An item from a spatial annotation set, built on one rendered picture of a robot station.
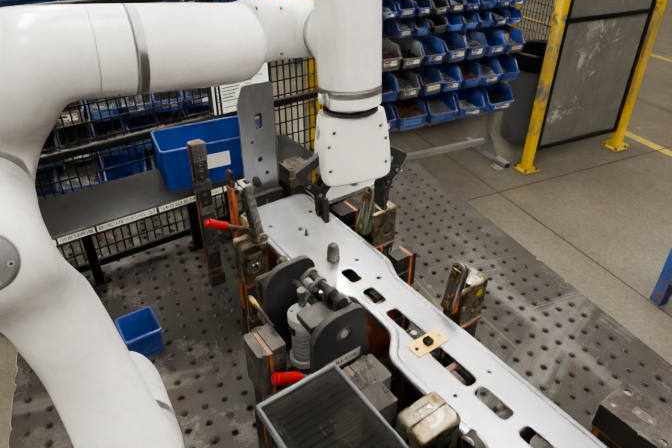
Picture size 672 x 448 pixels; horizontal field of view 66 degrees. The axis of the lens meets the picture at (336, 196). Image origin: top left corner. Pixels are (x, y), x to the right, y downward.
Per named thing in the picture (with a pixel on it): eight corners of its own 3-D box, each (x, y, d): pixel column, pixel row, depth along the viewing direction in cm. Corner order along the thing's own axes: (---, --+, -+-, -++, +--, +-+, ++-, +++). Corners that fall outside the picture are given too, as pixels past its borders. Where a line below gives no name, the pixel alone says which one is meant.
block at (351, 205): (368, 280, 168) (371, 208, 154) (340, 294, 163) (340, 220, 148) (350, 265, 175) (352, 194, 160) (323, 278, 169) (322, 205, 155)
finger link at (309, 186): (306, 186, 71) (309, 228, 74) (328, 181, 72) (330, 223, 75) (299, 177, 73) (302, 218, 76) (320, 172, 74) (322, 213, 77)
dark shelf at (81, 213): (317, 163, 174) (317, 155, 172) (17, 260, 129) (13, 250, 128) (284, 140, 189) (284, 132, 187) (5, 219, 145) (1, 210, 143)
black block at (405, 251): (418, 332, 149) (428, 251, 134) (390, 349, 144) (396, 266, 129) (400, 316, 155) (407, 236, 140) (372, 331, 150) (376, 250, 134)
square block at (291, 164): (314, 256, 179) (311, 164, 160) (294, 264, 175) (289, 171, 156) (302, 244, 185) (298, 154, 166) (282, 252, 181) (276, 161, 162)
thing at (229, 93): (273, 104, 180) (267, 12, 163) (212, 119, 168) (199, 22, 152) (270, 103, 181) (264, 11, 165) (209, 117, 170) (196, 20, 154)
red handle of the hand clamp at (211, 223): (266, 233, 128) (211, 222, 117) (262, 241, 128) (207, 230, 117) (258, 225, 130) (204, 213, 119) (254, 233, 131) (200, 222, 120)
